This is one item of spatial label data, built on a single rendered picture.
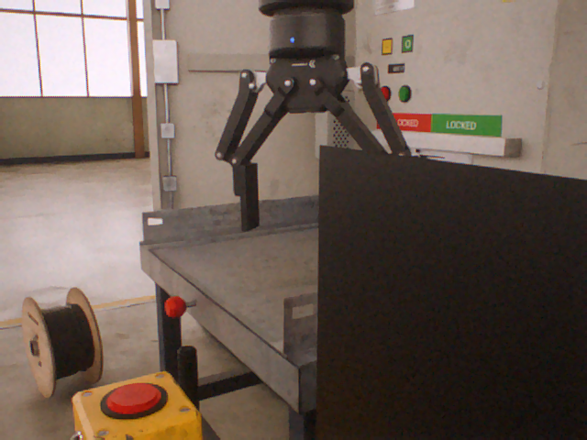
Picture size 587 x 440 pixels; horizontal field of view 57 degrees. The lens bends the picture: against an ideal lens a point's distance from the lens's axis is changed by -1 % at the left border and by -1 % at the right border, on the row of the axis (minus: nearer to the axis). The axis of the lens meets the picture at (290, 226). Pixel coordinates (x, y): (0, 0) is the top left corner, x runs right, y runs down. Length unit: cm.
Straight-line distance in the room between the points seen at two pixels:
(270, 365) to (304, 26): 38
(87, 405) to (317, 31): 37
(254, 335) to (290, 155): 81
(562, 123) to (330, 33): 51
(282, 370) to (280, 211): 63
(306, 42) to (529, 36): 50
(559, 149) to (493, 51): 19
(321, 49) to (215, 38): 89
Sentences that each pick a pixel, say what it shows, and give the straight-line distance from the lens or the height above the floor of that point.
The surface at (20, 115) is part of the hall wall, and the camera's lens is 1180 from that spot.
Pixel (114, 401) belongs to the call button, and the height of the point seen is 91.
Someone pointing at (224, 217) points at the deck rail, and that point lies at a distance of 115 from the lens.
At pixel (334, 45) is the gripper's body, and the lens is 53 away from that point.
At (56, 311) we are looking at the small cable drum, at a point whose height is 34.
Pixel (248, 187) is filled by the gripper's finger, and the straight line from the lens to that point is 57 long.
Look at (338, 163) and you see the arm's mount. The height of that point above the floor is 109.
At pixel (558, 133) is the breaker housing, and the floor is 108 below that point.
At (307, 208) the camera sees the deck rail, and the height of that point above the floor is 89.
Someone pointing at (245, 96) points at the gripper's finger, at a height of 113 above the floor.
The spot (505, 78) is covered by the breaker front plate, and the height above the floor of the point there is 116.
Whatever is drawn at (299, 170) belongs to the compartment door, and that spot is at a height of 95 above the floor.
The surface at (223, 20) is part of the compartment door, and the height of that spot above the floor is 132.
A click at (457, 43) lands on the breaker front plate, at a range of 104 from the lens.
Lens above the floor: 112
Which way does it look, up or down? 13 degrees down
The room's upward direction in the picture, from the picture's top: straight up
